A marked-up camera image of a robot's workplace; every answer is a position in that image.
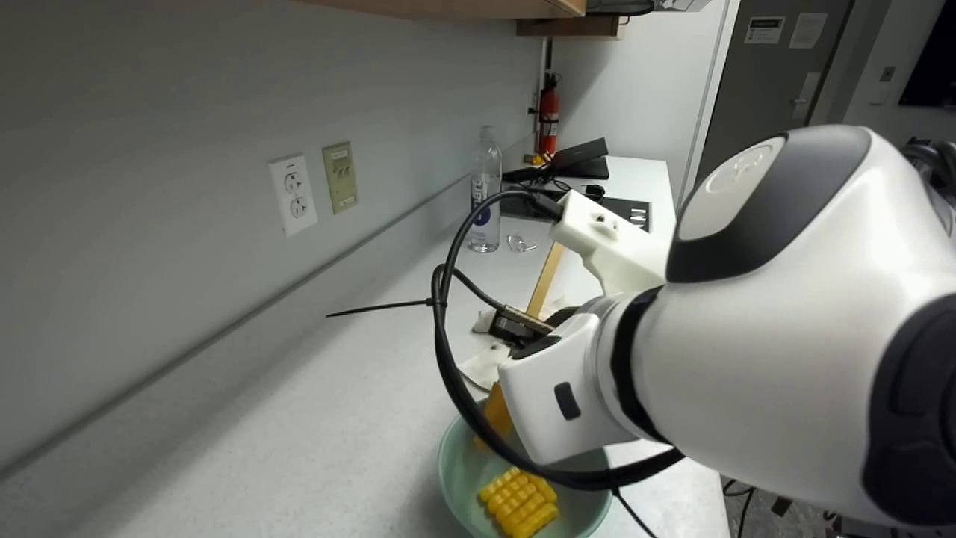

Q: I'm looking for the black glass stovetop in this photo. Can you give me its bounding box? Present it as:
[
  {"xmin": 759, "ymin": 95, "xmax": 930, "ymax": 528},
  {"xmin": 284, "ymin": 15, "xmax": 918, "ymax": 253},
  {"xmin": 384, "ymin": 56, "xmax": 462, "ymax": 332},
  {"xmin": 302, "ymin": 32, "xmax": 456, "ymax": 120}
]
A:
[{"xmin": 498, "ymin": 181, "xmax": 652, "ymax": 232}]

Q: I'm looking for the white paper notice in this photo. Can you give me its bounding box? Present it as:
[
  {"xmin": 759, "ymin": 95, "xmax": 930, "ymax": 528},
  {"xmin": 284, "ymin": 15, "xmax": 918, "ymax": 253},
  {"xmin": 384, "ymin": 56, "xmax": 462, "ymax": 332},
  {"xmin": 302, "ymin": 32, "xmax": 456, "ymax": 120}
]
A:
[
  {"xmin": 788, "ymin": 9, "xmax": 831, "ymax": 51},
  {"xmin": 743, "ymin": 11, "xmax": 788, "ymax": 47}
]

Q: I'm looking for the beige wall switch plate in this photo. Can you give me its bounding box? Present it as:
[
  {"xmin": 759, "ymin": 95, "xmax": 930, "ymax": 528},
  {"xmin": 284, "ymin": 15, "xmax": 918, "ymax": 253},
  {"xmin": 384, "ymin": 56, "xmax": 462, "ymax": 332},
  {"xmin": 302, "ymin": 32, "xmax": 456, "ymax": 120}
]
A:
[{"xmin": 319, "ymin": 141, "xmax": 362, "ymax": 219}]

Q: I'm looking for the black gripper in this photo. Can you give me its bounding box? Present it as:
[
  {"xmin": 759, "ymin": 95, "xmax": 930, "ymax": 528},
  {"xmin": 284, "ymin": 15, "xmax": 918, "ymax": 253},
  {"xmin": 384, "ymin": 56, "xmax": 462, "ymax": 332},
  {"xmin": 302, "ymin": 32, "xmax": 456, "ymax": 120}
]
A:
[{"xmin": 483, "ymin": 301, "xmax": 561, "ymax": 364}]

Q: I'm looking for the red fire extinguisher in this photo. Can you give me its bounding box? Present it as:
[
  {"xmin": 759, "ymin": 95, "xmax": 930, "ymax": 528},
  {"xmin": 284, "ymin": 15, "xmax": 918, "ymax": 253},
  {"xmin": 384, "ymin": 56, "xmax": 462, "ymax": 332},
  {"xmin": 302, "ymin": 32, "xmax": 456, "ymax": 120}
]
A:
[{"xmin": 531, "ymin": 38, "xmax": 561, "ymax": 162}]

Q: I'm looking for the black wedge-shaped device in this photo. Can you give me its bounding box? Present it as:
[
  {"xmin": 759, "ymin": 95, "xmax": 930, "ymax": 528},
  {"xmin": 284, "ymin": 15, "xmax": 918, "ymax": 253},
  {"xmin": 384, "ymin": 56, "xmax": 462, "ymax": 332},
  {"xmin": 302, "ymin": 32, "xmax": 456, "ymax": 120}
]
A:
[{"xmin": 501, "ymin": 135, "xmax": 613, "ymax": 186}]

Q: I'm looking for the gray door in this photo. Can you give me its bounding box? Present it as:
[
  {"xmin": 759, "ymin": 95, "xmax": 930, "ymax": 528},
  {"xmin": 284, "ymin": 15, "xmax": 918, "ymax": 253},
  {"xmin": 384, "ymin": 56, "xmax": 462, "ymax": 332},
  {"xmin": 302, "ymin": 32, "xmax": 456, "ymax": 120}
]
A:
[{"xmin": 683, "ymin": 0, "xmax": 861, "ymax": 181}]

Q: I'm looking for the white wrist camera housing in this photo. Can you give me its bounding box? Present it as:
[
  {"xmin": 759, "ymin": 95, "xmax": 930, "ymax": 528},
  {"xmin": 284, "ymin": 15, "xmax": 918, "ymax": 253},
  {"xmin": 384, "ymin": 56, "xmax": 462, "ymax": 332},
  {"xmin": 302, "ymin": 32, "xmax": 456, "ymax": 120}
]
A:
[{"xmin": 549, "ymin": 189, "xmax": 670, "ymax": 293}]

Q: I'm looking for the white wall power outlet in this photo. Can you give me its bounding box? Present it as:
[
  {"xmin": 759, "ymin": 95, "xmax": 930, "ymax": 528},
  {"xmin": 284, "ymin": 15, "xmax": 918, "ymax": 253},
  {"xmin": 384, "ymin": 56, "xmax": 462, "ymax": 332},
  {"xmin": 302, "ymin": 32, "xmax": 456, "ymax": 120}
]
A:
[{"xmin": 266, "ymin": 153, "xmax": 319, "ymax": 239}]

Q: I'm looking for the light blue-green bowl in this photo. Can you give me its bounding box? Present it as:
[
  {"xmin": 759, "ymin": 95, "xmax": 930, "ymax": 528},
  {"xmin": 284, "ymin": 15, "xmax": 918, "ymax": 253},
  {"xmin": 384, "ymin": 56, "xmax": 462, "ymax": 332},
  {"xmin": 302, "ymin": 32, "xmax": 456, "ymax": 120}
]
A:
[{"xmin": 435, "ymin": 411, "xmax": 614, "ymax": 538}]

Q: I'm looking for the clear plastic water bottle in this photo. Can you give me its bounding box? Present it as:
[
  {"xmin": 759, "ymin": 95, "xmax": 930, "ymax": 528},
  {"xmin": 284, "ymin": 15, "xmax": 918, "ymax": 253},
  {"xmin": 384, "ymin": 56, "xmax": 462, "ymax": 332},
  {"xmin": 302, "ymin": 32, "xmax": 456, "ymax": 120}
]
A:
[{"xmin": 467, "ymin": 121, "xmax": 504, "ymax": 253}]

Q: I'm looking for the yellow toy corn piece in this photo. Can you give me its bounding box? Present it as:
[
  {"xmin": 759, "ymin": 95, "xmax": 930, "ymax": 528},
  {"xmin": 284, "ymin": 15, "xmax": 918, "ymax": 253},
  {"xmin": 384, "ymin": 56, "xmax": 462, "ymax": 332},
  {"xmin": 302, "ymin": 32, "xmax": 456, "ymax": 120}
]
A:
[{"xmin": 474, "ymin": 465, "xmax": 561, "ymax": 538}]

